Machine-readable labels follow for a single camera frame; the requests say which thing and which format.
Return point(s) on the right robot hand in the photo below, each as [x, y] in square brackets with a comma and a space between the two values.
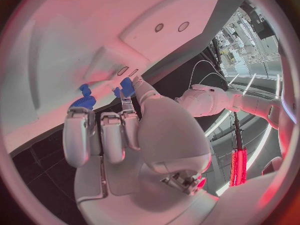
[168, 135]

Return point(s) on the blue block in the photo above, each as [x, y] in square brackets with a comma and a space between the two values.
[127, 86]

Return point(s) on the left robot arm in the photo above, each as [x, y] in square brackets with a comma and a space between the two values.
[211, 101]

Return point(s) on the white task board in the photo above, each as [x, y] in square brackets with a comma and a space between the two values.
[77, 33]

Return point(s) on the small blue plug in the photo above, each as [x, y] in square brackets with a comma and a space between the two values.
[116, 93]

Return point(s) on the glowing light bar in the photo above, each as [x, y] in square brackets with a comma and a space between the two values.
[239, 166]

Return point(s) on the blue gear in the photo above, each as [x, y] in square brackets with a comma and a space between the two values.
[84, 102]

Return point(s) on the blue peg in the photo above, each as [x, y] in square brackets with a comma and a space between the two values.
[85, 90]

